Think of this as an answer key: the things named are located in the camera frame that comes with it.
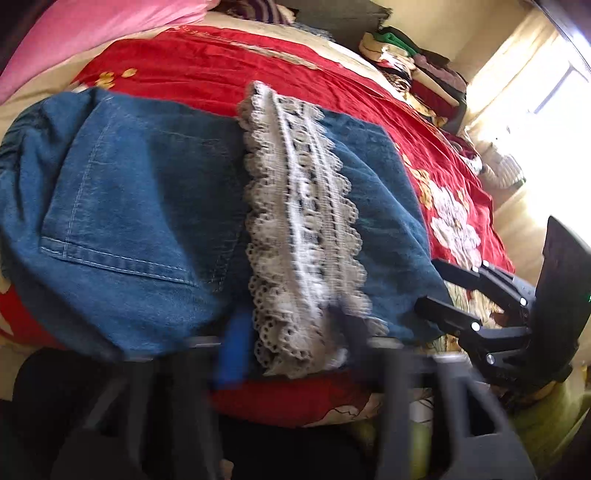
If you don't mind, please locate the pink quilt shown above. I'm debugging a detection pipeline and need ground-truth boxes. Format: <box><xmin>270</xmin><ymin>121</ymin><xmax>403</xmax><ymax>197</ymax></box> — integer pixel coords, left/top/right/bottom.
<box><xmin>0</xmin><ymin>0</ymin><xmax>222</xmax><ymax>104</ymax></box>

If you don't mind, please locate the yellow green cloth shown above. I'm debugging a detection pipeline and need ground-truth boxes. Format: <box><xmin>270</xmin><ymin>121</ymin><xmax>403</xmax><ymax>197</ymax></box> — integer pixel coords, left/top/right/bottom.
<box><xmin>406</xmin><ymin>383</ymin><xmax>585</xmax><ymax>480</ymax></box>

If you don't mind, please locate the pile of folded clothes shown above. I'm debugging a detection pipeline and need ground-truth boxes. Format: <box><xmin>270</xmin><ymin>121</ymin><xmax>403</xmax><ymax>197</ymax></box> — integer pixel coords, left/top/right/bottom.
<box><xmin>359</xmin><ymin>25</ymin><xmax>481</xmax><ymax>160</ymax></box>

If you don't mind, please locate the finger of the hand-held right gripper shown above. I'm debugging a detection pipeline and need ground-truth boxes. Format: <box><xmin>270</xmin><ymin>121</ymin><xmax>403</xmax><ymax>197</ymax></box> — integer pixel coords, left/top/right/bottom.
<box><xmin>431</xmin><ymin>258</ymin><xmax>537</xmax><ymax>325</ymax></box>
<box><xmin>414</xmin><ymin>295</ymin><xmax>533</xmax><ymax>385</ymax></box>

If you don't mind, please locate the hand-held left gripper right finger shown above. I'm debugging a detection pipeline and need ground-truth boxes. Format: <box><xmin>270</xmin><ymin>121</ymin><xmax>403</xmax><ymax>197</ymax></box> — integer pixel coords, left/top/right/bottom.
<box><xmin>330</xmin><ymin>305</ymin><xmax>529</xmax><ymax>480</ymax></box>

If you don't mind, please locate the dark chair back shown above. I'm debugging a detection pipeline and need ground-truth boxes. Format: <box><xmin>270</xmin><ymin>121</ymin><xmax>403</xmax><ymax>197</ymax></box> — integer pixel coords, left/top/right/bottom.
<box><xmin>445</xmin><ymin>90</ymin><xmax>468</xmax><ymax>136</ymax></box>

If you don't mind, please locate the blue denim pants lace trim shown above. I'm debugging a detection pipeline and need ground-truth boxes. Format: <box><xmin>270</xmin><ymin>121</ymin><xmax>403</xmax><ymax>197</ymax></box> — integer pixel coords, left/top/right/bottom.
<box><xmin>0</xmin><ymin>80</ymin><xmax>454</xmax><ymax>380</ymax></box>

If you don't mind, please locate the person's black clothing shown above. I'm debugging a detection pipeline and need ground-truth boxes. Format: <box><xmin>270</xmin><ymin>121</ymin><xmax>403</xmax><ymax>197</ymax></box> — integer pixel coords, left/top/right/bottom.
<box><xmin>0</xmin><ymin>346</ymin><xmax>384</xmax><ymax>480</ymax></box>

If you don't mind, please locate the cream curtain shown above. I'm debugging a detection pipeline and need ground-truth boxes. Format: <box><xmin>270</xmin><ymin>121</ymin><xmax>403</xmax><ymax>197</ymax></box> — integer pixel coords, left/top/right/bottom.
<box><xmin>443</xmin><ymin>4</ymin><xmax>591</xmax><ymax>259</ymax></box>

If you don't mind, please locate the white knit cloth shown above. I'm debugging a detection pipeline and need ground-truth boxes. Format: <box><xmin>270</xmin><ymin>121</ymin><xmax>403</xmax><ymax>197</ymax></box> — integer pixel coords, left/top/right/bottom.
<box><xmin>480</xmin><ymin>150</ymin><xmax>527</xmax><ymax>189</ymax></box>

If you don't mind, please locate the grey quilted headboard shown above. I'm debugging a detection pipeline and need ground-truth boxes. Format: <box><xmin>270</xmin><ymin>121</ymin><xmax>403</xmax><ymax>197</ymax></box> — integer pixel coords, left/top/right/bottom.
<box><xmin>277</xmin><ymin>0</ymin><xmax>393</xmax><ymax>35</ymax></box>

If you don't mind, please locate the red cream floral bedspread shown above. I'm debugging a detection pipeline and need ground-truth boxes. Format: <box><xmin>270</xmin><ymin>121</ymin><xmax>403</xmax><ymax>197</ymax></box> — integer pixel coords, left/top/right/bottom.
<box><xmin>0</xmin><ymin>11</ymin><xmax>515</xmax><ymax>428</ymax></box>

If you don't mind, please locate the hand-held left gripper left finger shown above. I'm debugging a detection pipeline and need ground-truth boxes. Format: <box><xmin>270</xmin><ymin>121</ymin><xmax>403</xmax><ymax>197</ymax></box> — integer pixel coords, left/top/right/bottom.
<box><xmin>51</xmin><ymin>314</ymin><xmax>262</xmax><ymax>480</ymax></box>

